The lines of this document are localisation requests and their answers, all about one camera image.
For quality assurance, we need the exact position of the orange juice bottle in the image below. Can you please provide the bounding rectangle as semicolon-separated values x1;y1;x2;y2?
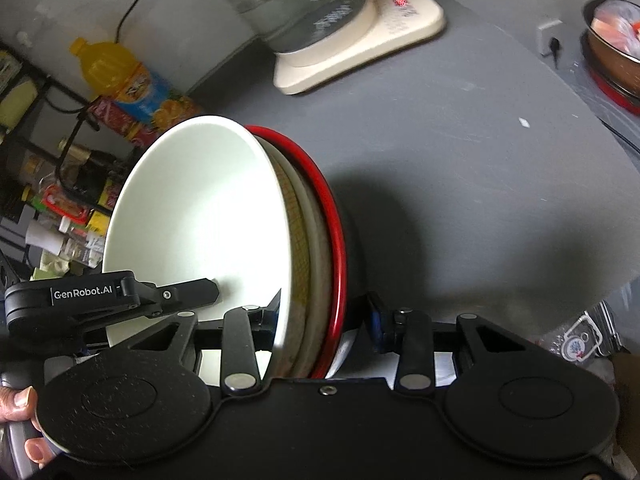
69;36;206;133

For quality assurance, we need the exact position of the black wire rack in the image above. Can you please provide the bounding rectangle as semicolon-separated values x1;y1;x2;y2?
0;40;131;281

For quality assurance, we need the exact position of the row of condiment bottles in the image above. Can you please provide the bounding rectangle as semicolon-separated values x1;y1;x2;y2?
0;130;126;281

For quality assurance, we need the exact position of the person's left hand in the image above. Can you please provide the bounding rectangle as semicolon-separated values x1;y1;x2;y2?
0;385;58;466

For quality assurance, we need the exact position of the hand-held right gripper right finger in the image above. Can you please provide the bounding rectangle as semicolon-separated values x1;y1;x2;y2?
365;291;533;392

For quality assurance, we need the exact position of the thin black cable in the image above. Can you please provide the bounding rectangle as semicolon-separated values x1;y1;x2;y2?
607;122;640;153

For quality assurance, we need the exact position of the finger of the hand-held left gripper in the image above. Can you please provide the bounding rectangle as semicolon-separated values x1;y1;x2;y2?
135;277;221;318

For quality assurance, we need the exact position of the clear bag with tags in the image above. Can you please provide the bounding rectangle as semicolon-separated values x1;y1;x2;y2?
540;282;631;366

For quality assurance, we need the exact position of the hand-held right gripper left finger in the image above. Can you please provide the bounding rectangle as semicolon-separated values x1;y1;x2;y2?
125;287;283;395

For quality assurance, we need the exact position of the white wall socket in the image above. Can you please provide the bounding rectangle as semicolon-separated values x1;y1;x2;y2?
537;19;565;57

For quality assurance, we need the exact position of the beige bowl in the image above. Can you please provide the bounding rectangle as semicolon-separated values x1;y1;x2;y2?
257;135;335;380

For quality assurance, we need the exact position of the red rimmed black bowl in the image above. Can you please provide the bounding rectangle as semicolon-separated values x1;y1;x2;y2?
245;125;366;380

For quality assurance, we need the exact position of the clear plastic bag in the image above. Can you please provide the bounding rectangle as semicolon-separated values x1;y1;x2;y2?
590;1;640;61

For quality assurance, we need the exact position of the brown rice cooker pot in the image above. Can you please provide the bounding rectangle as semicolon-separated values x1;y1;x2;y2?
581;0;640;103

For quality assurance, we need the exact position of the yellow green packet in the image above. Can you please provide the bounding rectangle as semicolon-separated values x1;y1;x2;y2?
0;80;40;130

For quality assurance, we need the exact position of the red snack packet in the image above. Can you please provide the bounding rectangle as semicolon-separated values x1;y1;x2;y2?
87;97;161;148

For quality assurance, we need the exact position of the beige kettle base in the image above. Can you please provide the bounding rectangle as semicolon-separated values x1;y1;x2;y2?
272;0;447;96

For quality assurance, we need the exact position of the pale green patterned bowl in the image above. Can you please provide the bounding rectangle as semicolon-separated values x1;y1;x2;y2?
101;115;312;378

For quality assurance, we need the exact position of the glass kettle with beige handle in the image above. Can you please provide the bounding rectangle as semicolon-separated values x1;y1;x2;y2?
200;0;388;56

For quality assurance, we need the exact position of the black power cable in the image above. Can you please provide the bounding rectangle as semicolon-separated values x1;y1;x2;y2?
114;0;160;43

